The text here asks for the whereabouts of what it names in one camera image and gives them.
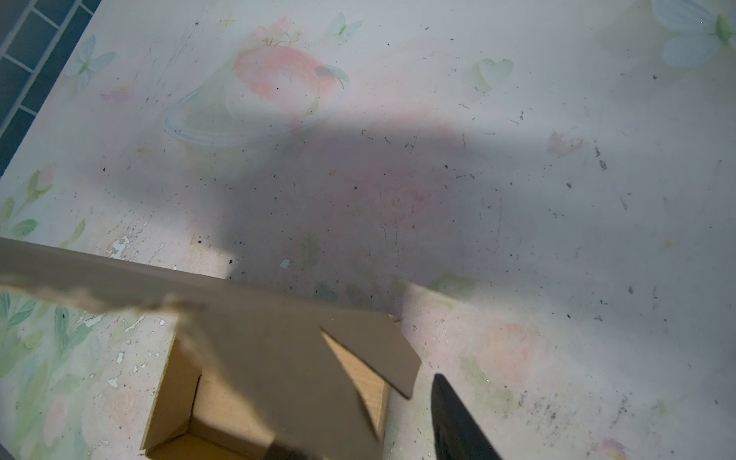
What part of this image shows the floral table mat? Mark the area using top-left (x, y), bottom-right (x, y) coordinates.
top-left (1, 1), bottom-right (735, 459)

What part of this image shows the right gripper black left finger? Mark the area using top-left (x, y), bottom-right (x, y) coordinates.
top-left (263, 442), bottom-right (311, 460)

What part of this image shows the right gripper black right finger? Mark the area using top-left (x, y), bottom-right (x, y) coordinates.
top-left (430, 374), bottom-right (501, 460)

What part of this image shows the brown cardboard paper box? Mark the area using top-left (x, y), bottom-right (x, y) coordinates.
top-left (1, 239), bottom-right (421, 459)

